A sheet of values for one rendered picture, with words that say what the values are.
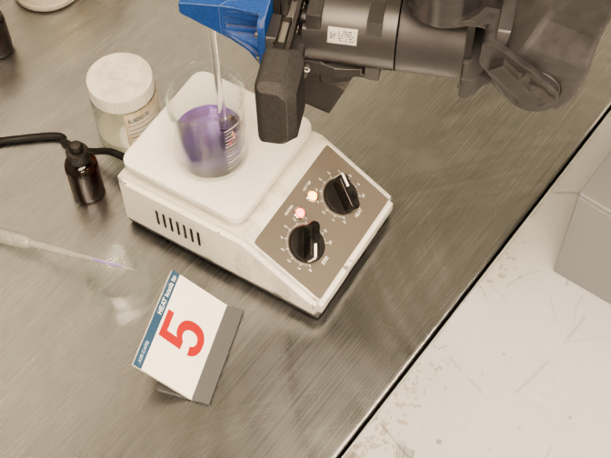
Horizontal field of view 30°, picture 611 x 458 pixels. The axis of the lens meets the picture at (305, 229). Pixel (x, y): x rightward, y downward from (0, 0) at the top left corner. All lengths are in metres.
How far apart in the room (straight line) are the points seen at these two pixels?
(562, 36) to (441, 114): 0.36
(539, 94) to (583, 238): 0.21
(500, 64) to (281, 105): 0.14
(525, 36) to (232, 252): 0.32
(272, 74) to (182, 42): 0.42
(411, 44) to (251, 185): 0.22
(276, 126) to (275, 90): 0.03
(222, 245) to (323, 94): 0.18
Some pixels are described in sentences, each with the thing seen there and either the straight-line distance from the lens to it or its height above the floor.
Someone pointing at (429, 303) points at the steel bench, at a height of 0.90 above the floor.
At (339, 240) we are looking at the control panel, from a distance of 0.95.
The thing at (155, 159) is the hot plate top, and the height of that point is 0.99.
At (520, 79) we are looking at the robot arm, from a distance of 0.76.
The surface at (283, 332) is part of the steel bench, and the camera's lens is 0.95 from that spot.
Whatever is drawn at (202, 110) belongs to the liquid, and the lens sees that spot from 0.94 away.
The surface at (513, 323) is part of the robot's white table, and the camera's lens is 0.97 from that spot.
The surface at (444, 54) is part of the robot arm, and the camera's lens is 0.78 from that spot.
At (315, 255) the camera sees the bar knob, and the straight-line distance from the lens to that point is 0.92.
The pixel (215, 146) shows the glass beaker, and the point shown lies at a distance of 0.89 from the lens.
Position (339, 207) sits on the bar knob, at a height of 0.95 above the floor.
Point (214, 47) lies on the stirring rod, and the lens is 0.85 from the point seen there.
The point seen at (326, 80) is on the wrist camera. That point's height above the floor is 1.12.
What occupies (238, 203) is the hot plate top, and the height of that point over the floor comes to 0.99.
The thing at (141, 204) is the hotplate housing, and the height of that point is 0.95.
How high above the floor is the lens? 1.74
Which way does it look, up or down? 57 degrees down
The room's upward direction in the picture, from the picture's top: 1 degrees counter-clockwise
